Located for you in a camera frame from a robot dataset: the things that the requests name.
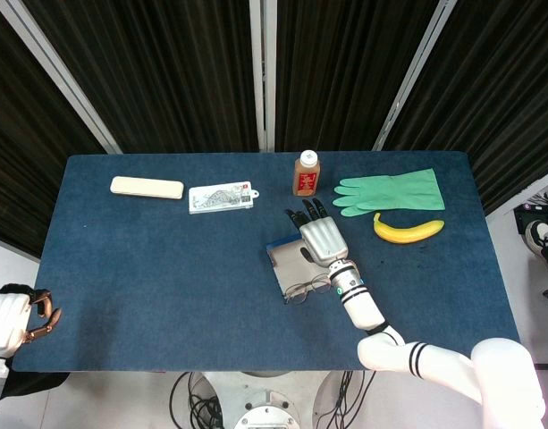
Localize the blue table cloth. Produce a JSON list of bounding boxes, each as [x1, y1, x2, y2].
[[12, 150, 520, 373]]

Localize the dark pleated curtain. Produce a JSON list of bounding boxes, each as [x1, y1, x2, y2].
[[384, 0, 548, 215], [275, 0, 435, 153], [0, 0, 107, 260], [22, 0, 261, 156]]

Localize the white and brown pencil case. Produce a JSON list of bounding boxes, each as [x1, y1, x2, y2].
[[109, 175, 185, 200]]

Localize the yellow banana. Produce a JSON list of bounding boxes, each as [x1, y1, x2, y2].
[[373, 212, 446, 245]]

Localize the green rubber glove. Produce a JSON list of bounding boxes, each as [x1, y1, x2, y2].
[[333, 168, 446, 218]]

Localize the orange juice bottle red label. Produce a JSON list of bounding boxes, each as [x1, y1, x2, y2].
[[292, 149, 322, 198]]

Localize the white printed card package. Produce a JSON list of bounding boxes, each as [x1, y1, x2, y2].
[[188, 181, 260, 215]]

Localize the white frame post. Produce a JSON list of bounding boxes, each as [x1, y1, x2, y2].
[[0, 0, 122, 156], [249, 0, 278, 153], [372, 0, 458, 152]]

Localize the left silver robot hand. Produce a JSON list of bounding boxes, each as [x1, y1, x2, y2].
[[0, 285, 63, 358]]

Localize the thin metal frame eyeglasses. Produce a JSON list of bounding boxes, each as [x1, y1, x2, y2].
[[282, 273, 335, 307]]

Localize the blue printed cardboard box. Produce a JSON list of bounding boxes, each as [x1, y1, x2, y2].
[[265, 236, 333, 301]]

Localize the black cable bundle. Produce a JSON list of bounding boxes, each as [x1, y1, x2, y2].
[[169, 370, 232, 429], [331, 369, 378, 429]]

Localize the black and white shoe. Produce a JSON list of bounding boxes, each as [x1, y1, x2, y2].
[[523, 218, 548, 274]]

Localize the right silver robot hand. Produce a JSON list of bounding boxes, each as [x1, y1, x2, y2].
[[285, 198, 350, 269]]

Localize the white robot torso base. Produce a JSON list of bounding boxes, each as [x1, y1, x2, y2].
[[183, 370, 359, 429]]

